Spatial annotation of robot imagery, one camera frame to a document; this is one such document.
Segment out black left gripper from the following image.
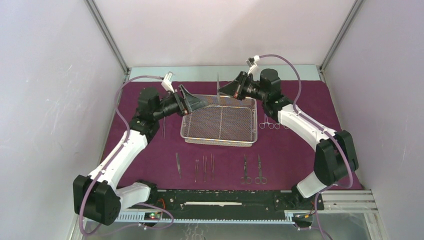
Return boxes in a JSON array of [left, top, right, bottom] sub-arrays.
[[153, 85, 209, 121]]

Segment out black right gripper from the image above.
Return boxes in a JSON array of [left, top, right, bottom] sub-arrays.
[[218, 71, 269, 102]]

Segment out steel instrument tray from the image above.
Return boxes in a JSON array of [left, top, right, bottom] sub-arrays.
[[180, 94, 258, 147]]

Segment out steel forceps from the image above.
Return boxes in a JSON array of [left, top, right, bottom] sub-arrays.
[[259, 114, 275, 129], [240, 155, 253, 185], [254, 155, 268, 185]]

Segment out steel surgical scissors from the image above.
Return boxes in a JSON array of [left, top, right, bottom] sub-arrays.
[[273, 123, 289, 130]]

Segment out grey scalpel handle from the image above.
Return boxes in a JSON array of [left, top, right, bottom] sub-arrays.
[[175, 152, 182, 179]]

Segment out maroon surgical wrap cloth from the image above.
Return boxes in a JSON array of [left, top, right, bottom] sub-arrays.
[[100, 80, 364, 191]]

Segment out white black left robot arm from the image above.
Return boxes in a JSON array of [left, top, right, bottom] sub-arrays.
[[72, 85, 208, 226]]

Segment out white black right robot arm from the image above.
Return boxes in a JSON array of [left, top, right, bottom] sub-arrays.
[[218, 68, 359, 209]]

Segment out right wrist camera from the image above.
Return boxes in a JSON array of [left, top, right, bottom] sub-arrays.
[[245, 55, 282, 100]]

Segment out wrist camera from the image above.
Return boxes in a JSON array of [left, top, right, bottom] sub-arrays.
[[161, 71, 175, 93], [245, 55, 282, 100]]

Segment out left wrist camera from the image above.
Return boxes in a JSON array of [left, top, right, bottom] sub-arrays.
[[161, 71, 175, 93]]

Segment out right corner aluminium post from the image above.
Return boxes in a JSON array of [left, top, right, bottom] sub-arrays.
[[319, 0, 366, 73]]

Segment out corner aluminium post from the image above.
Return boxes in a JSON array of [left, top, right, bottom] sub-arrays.
[[319, 0, 366, 73], [84, 0, 130, 75]]

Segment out grey cable duct strip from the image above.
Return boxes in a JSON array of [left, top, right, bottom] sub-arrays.
[[114, 211, 295, 224]]

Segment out left corner aluminium post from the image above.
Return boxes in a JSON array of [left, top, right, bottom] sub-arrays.
[[84, 0, 130, 75]]

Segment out aluminium frame rail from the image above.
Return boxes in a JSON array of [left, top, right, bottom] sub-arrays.
[[76, 188, 379, 214]]

